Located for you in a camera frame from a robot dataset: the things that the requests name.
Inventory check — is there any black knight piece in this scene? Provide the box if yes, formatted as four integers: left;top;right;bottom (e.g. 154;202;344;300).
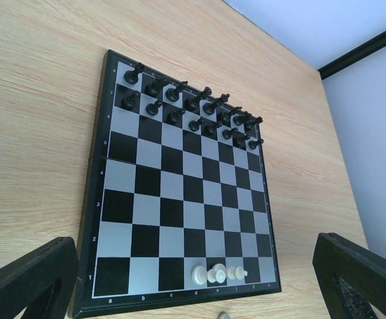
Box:
144;76;169;97
233;112;252;126

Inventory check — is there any white pawn piece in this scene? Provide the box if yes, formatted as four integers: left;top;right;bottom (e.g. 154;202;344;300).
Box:
217;312;231;319

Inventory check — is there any black bishop piece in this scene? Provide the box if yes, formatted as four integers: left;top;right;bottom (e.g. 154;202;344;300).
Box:
165;81;188;102
217;106;242;126

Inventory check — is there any white queen piece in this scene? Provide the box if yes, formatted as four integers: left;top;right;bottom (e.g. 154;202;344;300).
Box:
191;265;207;285

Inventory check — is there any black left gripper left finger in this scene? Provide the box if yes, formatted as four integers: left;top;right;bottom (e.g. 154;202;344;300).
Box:
0;237;79;318

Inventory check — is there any black queen piece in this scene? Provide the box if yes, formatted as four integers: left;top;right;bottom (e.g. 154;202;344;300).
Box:
184;86;212;112

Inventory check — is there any black pawn piece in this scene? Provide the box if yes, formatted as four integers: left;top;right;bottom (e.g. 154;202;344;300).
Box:
248;139;264;150
145;100;163;116
233;134;250;148
222;128;238;140
121;90;141;110
166;108;185;125
189;118;205;132
203;121;223;137

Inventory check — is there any black silver chess board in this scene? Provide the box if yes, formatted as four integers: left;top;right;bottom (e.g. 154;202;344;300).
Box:
71;50;282;318

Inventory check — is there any black frame post back right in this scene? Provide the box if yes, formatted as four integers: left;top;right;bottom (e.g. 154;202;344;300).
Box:
317;19;386;80

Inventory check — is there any black king piece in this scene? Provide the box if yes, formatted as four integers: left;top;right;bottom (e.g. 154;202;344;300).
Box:
203;94;230;115

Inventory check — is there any white bishop piece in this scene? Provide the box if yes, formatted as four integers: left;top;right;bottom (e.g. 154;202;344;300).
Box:
227;266;248;280

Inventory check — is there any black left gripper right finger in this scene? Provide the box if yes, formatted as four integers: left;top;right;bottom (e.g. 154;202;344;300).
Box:
312;233;386;318

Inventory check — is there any black rook piece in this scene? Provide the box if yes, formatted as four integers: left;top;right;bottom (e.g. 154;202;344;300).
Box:
124;63;145;84
244;116;263;132

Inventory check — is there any white king piece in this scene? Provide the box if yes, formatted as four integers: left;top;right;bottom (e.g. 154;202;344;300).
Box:
207;263;227;284

